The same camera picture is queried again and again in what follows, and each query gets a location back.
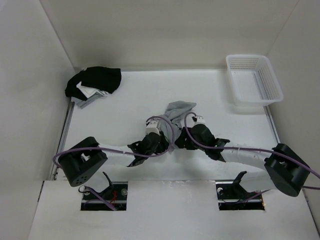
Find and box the grey tank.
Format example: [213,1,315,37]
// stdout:
[71,92,105,109]
[158,100,197,143]

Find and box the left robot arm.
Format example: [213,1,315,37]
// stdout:
[58,131,176,200]

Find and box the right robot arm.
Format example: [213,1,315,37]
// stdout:
[175,124,310,198]

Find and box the grey folded tank top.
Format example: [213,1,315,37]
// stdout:
[71,92,105,109]

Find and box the white folded tank top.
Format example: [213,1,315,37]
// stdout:
[76,81,109,99]

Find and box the white plastic basket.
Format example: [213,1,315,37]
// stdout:
[225,54,284,107]

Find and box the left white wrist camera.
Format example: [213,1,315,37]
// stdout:
[145,119,160,135]

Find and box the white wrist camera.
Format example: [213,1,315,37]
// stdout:
[192,115,206,126]
[145,119,160,135]

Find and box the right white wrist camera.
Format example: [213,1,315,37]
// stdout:
[192,115,206,126]

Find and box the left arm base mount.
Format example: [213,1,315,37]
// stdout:
[78,182,128,212]

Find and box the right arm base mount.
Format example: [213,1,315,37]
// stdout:
[215,181,265,211]

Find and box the right aluminium table rail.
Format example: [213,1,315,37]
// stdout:
[263,106,281,149]

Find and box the aluminium table rail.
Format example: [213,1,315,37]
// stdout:
[47,101,75,181]
[263,106,281,149]

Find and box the left aluminium table rail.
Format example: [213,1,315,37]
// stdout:
[47,101,75,181]

